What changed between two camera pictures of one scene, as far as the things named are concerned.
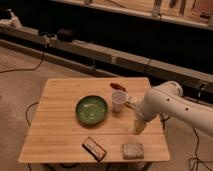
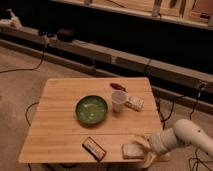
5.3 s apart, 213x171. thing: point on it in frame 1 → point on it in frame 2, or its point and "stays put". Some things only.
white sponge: [133, 151] stays put
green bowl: [91, 109] stays put
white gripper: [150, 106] → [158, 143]
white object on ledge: [14, 21] stays put
